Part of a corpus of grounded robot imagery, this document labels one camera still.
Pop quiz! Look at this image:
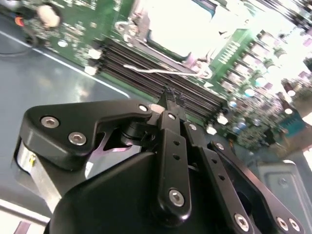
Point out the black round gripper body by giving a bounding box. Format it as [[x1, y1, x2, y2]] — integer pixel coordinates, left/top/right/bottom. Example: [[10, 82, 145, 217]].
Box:
[[50, 151, 234, 234]]

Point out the silver topped CPU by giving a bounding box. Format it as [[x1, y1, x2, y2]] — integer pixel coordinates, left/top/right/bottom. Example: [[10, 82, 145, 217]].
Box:
[[150, 0, 221, 56]]

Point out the thin wire locking lever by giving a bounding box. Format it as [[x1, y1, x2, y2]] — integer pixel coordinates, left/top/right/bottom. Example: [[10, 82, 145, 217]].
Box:
[[123, 64, 212, 78]]

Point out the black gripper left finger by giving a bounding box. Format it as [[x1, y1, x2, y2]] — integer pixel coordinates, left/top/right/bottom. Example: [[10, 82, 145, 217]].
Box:
[[20, 89, 193, 222]]

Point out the metal socket cover frame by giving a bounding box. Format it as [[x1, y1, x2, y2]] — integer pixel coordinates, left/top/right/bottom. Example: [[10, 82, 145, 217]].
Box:
[[130, 0, 247, 60]]

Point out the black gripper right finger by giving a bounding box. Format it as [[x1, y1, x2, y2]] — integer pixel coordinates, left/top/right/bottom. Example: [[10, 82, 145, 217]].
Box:
[[177, 92, 306, 234]]

